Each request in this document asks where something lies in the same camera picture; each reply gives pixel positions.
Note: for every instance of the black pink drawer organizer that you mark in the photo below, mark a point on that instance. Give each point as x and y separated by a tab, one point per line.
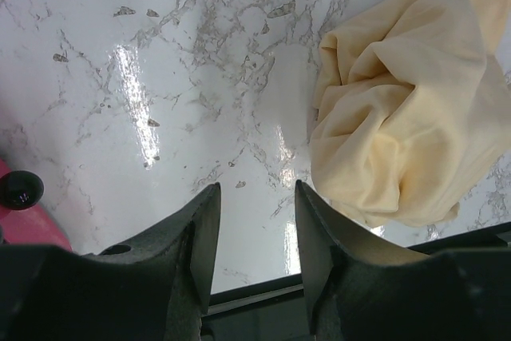
23	219

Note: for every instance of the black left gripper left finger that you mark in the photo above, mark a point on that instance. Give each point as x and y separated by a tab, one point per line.
155	285

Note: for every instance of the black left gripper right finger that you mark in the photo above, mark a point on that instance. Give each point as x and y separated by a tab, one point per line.
359	286

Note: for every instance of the yellow t shirt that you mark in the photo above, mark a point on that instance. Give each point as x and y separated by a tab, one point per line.
413	109

